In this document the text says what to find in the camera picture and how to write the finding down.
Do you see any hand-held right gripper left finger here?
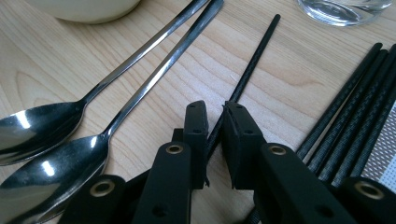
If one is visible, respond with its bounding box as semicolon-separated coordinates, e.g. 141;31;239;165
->
182;100;210;190

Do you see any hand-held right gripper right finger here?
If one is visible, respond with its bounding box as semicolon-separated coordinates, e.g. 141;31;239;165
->
221;101;267;190

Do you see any slim black chopstick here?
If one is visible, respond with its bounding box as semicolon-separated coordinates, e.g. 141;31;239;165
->
205;13;282;161

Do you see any bundle of black chopsticks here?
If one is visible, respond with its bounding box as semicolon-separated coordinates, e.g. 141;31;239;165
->
295;42;396;188

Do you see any grey white striped placemat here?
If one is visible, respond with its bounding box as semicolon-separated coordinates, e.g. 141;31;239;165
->
359;99;396;194

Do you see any steel spoon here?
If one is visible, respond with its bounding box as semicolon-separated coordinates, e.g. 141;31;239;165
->
0;0;225;224
0;0;209;166

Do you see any clear glass cup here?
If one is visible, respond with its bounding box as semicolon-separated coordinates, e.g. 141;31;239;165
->
295;0;394;27

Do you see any cream bowl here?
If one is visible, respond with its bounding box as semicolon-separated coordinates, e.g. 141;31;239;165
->
24;0;143;25

